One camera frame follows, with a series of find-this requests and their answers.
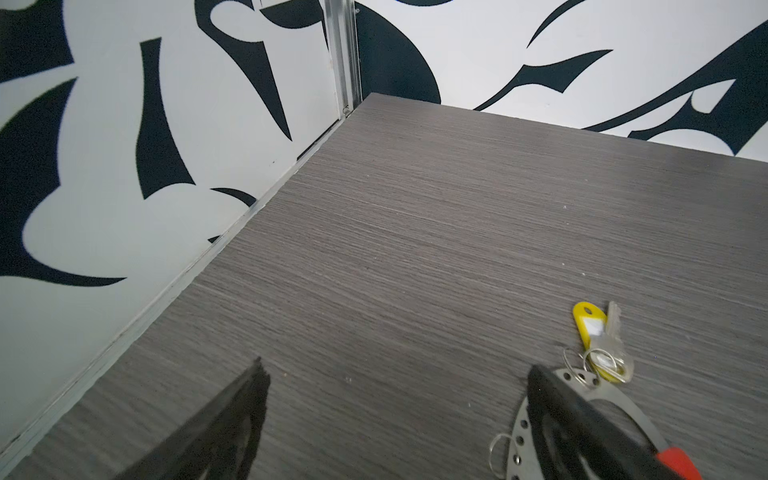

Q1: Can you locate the silver key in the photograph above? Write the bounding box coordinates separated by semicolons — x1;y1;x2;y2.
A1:
585;301;635;383

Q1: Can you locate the small silver split ring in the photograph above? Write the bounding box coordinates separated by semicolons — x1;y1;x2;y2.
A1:
487;432;515;480

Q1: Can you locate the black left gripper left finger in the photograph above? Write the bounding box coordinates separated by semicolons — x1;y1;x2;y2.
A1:
117;358;271;479

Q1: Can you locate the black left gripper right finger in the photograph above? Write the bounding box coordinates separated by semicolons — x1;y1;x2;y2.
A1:
527;365;680;479

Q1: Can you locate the large metal keyring red handle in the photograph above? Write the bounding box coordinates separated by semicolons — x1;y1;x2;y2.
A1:
488;368;702;480

